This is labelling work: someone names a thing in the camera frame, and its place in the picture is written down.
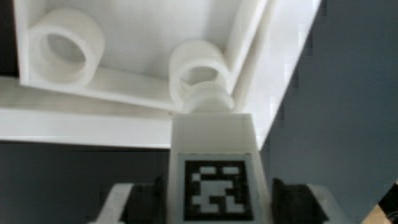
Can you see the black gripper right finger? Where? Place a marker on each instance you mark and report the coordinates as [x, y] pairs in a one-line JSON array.
[[296, 206]]

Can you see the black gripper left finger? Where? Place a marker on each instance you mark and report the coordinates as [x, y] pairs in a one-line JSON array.
[[144, 210]]

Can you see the white chair leg with markers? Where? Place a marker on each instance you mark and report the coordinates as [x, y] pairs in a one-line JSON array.
[[217, 192]]

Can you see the white chair seat part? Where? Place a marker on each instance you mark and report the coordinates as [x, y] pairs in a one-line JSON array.
[[118, 49]]

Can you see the white right fence bar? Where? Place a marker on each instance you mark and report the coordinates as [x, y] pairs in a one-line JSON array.
[[272, 59]]

